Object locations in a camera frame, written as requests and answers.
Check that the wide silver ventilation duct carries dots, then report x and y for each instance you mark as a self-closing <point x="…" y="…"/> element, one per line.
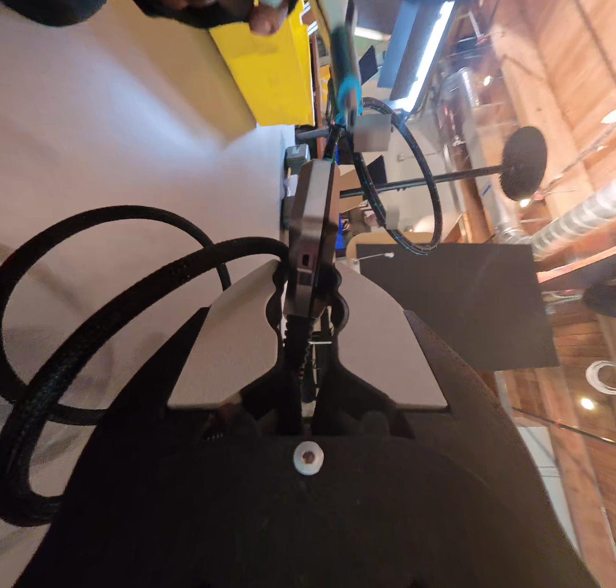
<point x="577" y="222"/>

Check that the black board with wooden rim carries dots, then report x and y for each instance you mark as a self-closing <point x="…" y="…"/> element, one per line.
<point x="457" y="304"/>

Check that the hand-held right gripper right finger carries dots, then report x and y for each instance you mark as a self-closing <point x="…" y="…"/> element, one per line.
<point x="385" y="347"/>

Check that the grey cube adapter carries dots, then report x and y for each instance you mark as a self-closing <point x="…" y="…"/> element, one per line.
<point x="297" y="157"/>

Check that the yellow plastic bin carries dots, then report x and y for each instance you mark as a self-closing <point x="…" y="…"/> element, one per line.
<point x="269" y="68"/>

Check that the black stand with round disc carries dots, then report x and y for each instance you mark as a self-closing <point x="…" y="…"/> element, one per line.
<point x="524" y="162"/>

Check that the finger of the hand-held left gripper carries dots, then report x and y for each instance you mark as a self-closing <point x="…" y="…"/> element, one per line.
<point x="332" y="1"/>

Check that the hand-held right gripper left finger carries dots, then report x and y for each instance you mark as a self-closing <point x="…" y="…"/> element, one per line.
<point x="231" y="347"/>

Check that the light panel on stand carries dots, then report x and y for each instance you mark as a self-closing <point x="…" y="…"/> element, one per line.
<point x="418" y="44"/>

